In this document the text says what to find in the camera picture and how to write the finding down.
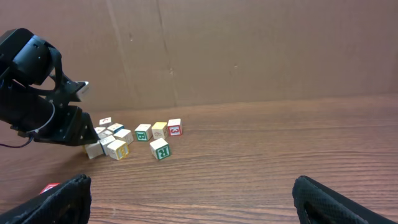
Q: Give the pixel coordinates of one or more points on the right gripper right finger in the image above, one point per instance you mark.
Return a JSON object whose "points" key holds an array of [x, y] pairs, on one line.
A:
{"points": [[318, 204]]}

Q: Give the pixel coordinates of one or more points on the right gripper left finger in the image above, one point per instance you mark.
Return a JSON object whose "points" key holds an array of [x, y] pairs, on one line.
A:
{"points": [[69, 202]]}

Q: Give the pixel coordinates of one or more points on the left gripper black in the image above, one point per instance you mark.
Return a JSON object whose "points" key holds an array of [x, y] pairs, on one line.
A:
{"points": [[68, 125]]}

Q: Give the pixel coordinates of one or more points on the red number three block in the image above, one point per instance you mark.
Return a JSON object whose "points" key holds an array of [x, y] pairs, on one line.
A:
{"points": [[48, 187]]}

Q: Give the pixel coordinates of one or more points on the blue-sided block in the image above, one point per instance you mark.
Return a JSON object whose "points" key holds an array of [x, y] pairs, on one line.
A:
{"points": [[105, 142]]}

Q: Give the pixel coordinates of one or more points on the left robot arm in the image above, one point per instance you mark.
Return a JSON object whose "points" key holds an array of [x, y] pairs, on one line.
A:
{"points": [[37, 99]]}

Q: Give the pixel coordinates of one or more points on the white block blue print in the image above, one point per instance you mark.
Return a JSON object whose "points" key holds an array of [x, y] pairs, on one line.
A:
{"points": [[100, 129]]}

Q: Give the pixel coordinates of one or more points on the white block orange side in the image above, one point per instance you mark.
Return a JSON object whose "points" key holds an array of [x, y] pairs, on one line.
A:
{"points": [[93, 150]]}

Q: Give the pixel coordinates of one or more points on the white block centre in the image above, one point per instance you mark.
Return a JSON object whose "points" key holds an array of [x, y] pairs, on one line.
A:
{"points": [[105, 134]]}

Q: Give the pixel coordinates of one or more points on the top red picture block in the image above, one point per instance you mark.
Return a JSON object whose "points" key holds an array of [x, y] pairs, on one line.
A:
{"points": [[105, 122]]}

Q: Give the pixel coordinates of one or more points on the yellow-sided block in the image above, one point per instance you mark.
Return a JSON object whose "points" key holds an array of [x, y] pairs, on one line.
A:
{"points": [[118, 149]]}

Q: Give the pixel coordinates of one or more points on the green letter B block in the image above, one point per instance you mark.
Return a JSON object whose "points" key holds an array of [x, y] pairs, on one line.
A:
{"points": [[143, 132]]}

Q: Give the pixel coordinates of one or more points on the yellow top block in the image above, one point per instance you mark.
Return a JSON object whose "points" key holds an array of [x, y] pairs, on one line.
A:
{"points": [[159, 130]]}

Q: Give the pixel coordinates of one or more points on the green letter R block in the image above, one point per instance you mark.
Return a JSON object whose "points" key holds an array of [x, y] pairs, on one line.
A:
{"points": [[160, 149]]}

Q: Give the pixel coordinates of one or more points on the cardboard backdrop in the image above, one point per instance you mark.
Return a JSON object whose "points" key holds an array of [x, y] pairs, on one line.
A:
{"points": [[157, 54]]}

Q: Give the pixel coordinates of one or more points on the red-sided block far right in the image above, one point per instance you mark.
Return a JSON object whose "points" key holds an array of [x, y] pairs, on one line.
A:
{"points": [[175, 127]]}

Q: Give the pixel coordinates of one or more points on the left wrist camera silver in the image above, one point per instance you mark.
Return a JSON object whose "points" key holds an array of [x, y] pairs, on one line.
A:
{"points": [[82, 91]]}

